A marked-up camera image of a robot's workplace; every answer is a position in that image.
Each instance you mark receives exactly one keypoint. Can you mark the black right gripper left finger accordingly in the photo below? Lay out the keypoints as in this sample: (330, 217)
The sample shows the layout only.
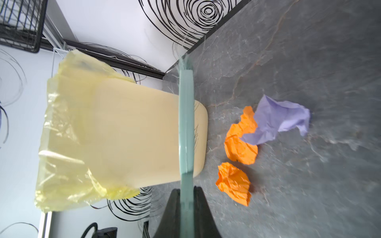
(169, 226)

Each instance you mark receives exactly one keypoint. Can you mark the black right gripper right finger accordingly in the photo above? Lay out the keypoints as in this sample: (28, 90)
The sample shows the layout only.
(203, 220)

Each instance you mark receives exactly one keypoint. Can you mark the green hand brush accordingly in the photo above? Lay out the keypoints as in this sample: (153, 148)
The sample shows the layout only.
(186, 146)

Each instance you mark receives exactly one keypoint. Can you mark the orange paper scrap centre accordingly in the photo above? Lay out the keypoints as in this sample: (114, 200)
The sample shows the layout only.
(235, 183)

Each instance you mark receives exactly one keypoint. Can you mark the orange paper scrap near bin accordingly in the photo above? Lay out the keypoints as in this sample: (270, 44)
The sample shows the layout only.
(236, 149)

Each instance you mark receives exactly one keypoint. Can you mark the beige bin with yellow bag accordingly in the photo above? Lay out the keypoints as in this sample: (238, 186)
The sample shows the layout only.
(104, 136)

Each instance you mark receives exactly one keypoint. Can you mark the small purple paper scrap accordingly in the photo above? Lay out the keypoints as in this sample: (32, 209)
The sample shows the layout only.
(273, 117)

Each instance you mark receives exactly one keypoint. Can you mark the black wire basket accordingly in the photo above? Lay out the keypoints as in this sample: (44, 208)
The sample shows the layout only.
(22, 23)

